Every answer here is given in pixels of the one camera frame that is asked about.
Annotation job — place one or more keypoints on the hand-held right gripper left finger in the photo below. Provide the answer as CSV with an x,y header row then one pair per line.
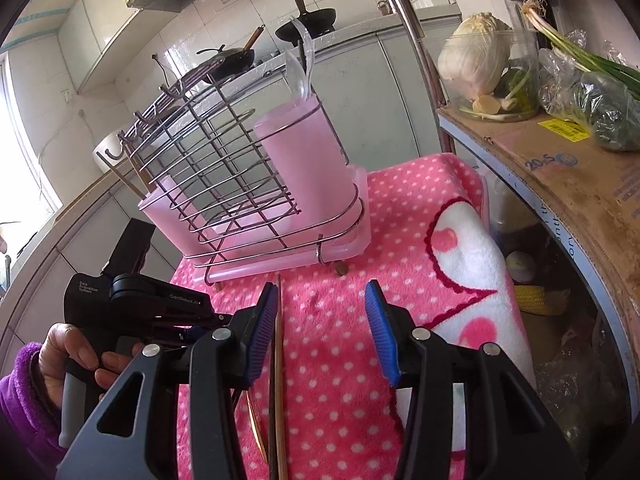
x,y
262,330

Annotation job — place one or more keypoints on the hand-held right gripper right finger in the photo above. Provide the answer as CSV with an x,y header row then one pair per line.
x,y
382,335

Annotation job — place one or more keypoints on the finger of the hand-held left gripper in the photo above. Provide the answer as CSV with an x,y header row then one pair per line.
x,y
200,333

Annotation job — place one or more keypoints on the wooden chopstick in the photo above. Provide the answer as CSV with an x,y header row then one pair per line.
x,y
117,172
256,425
273,410
283,360
139,170

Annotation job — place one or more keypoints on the pink plastic utensil cup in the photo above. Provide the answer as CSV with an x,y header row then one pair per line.
x,y
310,160
165,210

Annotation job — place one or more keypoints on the clear plastic spoon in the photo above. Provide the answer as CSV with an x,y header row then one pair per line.
x,y
295,77
309,45

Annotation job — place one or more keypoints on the person's left forearm purple sleeve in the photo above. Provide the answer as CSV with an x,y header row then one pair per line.
x,y
25,410

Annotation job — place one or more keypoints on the person's left hand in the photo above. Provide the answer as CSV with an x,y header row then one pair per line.
x,y
57,355

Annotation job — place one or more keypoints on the pink polka dot blanket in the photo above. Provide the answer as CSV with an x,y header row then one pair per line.
x,y
340,360

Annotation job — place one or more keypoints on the pink plastic drip tray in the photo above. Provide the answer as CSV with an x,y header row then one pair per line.
x,y
280,260

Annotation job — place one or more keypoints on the white rice cooker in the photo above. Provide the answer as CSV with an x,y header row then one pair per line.
x,y
107,147

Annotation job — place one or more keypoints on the corn cob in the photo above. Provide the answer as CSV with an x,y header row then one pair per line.
x,y
542,300

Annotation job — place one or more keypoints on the window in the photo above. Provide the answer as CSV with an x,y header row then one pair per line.
x,y
25,135

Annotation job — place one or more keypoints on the cardboard box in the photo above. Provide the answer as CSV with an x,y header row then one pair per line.
x,y
575,185

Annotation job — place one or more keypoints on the black wok with lid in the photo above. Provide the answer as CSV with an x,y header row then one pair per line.
x,y
230,60

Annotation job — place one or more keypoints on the glass bowl of vegetables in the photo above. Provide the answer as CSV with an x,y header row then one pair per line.
x,y
520,102

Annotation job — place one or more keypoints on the upper kitchen cabinets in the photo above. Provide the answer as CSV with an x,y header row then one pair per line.
x,y
105,30

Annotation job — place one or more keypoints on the napa cabbage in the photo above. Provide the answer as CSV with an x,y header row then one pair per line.
x,y
475,60

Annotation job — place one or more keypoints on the metal shelf rack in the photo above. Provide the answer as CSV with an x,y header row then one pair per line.
x,y
419,35

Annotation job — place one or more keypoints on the plastic bag of greens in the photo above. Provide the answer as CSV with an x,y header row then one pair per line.
x,y
600,110

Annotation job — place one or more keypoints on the steel kettle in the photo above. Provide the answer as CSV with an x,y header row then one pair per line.
x,y
384,7

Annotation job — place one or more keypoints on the green onions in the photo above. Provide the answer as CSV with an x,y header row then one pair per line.
x,y
565,45

